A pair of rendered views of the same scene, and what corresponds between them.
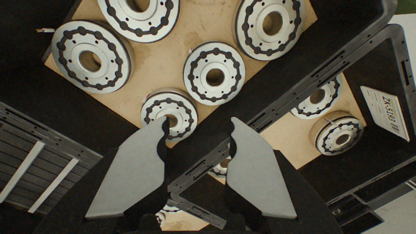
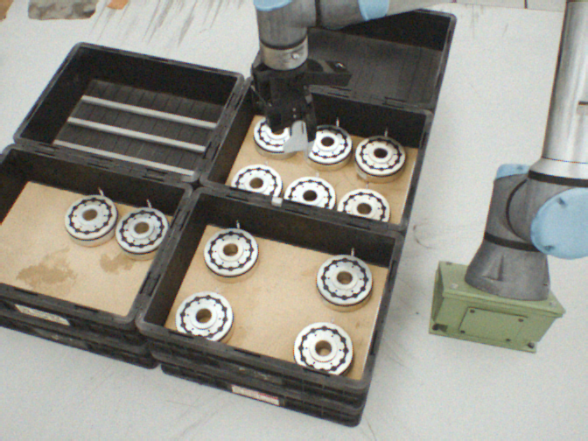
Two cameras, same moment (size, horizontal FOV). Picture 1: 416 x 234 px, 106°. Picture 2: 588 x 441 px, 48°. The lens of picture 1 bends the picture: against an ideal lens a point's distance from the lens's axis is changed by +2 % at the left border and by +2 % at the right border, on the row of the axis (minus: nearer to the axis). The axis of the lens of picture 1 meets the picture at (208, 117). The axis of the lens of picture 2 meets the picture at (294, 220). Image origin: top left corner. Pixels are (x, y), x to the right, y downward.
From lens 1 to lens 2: 116 cm
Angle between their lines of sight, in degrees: 55
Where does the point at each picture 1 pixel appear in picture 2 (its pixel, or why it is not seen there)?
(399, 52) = (395, 253)
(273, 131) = (285, 291)
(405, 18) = (493, 416)
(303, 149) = (282, 348)
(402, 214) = not seen: outside the picture
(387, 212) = not seen: outside the picture
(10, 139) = (172, 102)
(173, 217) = (81, 262)
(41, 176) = (129, 123)
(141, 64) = (287, 162)
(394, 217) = not seen: outside the picture
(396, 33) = (399, 240)
